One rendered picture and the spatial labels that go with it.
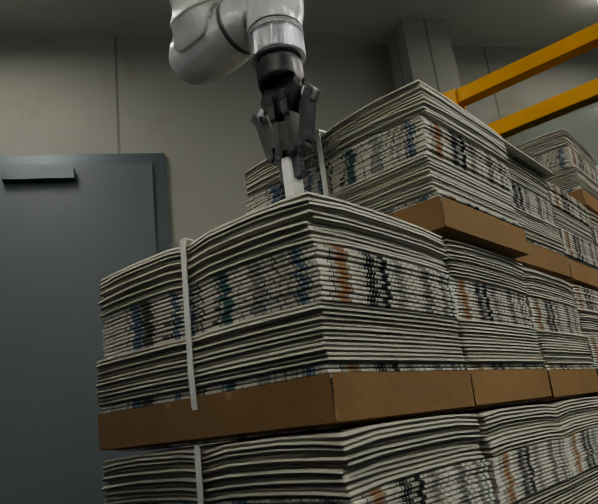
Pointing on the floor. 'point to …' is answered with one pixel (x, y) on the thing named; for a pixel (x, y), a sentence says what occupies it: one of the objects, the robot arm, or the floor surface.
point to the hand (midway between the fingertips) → (293, 181)
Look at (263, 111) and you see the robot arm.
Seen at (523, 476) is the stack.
